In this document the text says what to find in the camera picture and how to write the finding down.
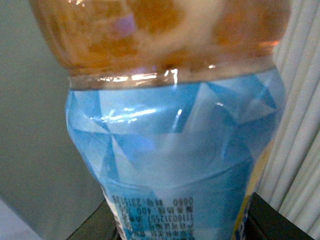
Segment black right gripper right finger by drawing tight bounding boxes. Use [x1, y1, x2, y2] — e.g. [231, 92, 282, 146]
[246, 193, 313, 240]

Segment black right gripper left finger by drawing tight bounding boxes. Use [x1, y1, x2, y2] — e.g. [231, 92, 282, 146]
[67, 200, 119, 240]

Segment tea bottle with blue label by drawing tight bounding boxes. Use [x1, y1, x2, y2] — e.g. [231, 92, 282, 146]
[30, 0, 291, 240]

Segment white vertical curtain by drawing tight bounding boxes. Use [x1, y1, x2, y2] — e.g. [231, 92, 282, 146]
[258, 0, 320, 240]

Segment white blue chest freezer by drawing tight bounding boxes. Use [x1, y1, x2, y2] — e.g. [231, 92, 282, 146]
[0, 194, 45, 240]

